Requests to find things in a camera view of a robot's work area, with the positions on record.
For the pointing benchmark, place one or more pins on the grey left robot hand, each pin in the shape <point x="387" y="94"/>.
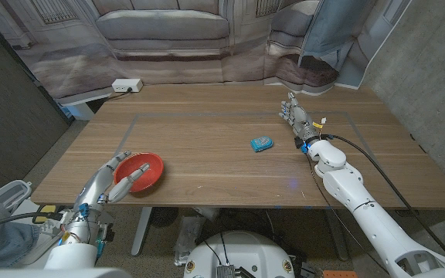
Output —
<point x="95" y="187"/>

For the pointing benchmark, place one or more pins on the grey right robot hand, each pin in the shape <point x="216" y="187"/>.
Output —
<point x="300" y="117"/>

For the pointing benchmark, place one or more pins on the red plastic bowl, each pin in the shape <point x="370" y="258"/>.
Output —
<point x="153" y="177"/>

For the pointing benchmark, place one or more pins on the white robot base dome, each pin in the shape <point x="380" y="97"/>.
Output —
<point x="242" y="251"/>

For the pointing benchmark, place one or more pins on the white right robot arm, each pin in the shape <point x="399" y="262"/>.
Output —
<point x="361" y="201"/>

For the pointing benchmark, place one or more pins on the blue phone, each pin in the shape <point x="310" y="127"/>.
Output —
<point x="262" y="144"/>

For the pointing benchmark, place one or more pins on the right wrist tagged connector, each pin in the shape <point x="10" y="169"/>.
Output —
<point x="317" y="124"/>

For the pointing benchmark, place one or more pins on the wrist tagged connector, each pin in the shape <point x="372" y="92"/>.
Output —
<point x="317" y="124"/>
<point x="66" y="236"/>

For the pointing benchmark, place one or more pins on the left wrist tagged connector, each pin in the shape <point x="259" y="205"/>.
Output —
<point x="66" y="236"/>

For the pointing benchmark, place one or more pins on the white table leg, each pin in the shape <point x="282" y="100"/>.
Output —
<point x="141" y="231"/>
<point x="336" y="235"/>

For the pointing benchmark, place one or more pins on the white floor platform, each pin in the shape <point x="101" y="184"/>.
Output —
<point x="23" y="208"/>

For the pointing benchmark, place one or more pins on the black round floor object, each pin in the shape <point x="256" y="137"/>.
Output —
<point x="164" y="217"/>

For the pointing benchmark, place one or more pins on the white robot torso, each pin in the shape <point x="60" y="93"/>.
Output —
<point x="52" y="274"/>

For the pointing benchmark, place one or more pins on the dark grey partition panel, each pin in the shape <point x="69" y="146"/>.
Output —
<point x="10" y="127"/>

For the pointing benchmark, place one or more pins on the clear plastic bag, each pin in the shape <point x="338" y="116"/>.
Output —
<point x="189" y="235"/>

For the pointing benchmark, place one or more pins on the white power strip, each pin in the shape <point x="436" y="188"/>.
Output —
<point x="126" y="85"/>

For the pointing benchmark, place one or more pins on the printed living room backdrop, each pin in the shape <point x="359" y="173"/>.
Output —
<point x="168" y="58"/>

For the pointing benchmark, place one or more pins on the orange box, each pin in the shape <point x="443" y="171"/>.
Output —
<point x="340" y="274"/>

